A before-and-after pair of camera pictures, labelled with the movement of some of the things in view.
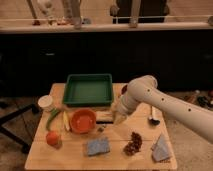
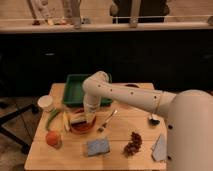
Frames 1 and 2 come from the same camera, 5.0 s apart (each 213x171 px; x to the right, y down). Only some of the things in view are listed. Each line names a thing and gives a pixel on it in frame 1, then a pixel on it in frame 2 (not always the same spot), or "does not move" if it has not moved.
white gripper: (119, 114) -> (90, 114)
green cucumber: (53, 113) does not move
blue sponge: (97, 146) does not move
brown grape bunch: (132, 147) does not move
